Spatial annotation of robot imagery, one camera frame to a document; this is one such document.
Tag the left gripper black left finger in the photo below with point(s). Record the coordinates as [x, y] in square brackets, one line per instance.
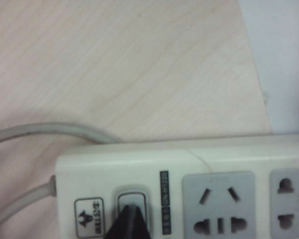
[123, 224]

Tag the white power strip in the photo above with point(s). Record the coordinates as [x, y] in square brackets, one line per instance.
[214, 156]

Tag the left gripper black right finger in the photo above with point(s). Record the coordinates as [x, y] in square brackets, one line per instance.
[139, 224]

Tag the white paper mat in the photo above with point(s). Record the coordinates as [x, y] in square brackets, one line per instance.
[279, 62]

